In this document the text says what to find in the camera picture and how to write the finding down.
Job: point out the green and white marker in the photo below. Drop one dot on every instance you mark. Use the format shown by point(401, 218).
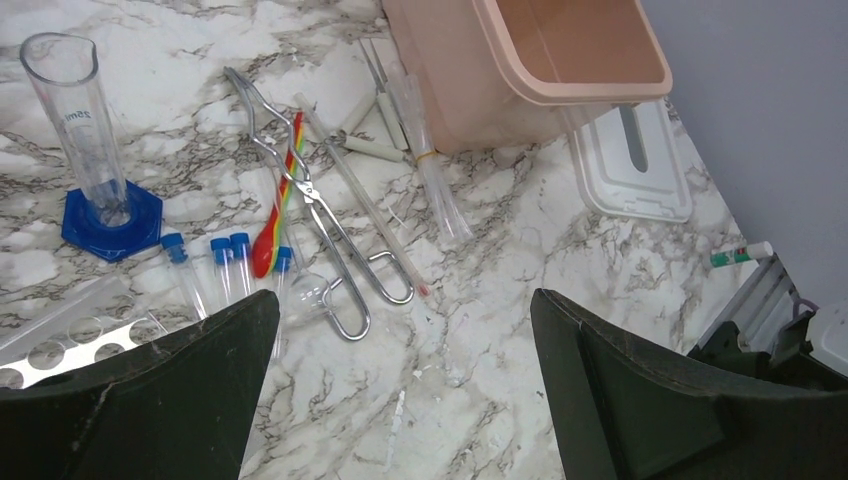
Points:
point(750, 252)

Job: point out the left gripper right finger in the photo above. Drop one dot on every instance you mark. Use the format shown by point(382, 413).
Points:
point(624, 407)

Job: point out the blue capped test tube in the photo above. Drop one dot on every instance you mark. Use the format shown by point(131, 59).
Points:
point(174, 246)
point(281, 281)
point(222, 255)
point(241, 246)

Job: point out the white plastic bin lid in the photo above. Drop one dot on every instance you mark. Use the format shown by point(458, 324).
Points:
point(627, 164)

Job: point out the glass thermometer rod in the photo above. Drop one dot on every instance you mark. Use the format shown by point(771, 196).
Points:
point(323, 134)

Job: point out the clay pipe triangle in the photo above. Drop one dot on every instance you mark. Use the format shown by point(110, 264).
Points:
point(373, 127)

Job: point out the pink plastic bin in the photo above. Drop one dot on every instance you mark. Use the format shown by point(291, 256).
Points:
point(508, 73)

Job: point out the clear test tube rack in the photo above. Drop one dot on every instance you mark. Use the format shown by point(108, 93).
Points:
point(102, 320)

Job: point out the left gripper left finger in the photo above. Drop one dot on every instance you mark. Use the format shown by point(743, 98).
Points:
point(179, 407)

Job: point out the bundle of clear glass tubes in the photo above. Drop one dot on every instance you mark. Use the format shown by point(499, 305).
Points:
point(451, 223)

